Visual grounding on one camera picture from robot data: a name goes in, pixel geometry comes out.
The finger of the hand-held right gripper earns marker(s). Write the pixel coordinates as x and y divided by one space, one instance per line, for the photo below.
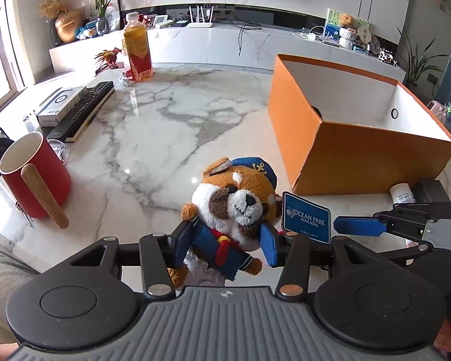
357 225
411 255

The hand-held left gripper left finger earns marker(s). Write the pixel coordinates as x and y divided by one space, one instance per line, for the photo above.
183 241

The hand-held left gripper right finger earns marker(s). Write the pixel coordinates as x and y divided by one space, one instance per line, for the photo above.
268 246

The dark grey box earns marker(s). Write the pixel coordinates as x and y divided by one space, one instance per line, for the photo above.
432 191

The sailor dog plush toy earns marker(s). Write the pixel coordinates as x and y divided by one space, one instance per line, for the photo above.
233 203

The orange cardboard box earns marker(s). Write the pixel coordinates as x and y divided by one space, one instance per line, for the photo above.
353 146

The white label roll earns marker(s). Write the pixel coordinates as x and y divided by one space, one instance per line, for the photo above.
402 192

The pink small case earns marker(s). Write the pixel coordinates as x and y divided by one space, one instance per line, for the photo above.
436 111

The black remote control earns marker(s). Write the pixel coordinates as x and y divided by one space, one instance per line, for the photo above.
86 107

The black and white cow figurine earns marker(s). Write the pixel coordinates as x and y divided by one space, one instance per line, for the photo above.
386 57

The potted green plant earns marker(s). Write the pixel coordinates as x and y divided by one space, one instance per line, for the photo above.
417 64

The white flat box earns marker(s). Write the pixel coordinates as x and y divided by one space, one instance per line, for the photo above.
58 105

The person's grey clothing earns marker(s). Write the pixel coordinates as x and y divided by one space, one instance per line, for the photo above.
3 289

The orange drink bottle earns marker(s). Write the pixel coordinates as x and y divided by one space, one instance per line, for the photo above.
137 50

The white marble tv cabinet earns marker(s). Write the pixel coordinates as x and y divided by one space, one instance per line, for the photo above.
210 45

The red flower ornament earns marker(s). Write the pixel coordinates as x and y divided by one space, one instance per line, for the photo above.
108 57

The brown teddy bear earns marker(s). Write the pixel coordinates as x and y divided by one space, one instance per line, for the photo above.
347 26

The picture card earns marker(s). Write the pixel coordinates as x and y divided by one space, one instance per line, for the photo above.
332 24

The white router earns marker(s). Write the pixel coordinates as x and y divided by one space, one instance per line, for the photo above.
201 23

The small white device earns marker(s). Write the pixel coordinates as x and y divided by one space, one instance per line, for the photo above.
164 21

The blue plastic bag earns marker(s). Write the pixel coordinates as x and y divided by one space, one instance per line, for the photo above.
85 31

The green plant in glass vase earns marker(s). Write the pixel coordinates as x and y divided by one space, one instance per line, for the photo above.
104 11

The gold round vase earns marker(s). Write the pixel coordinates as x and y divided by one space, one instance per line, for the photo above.
68 26

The dried flower bunch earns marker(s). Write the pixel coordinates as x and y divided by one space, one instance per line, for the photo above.
52 6

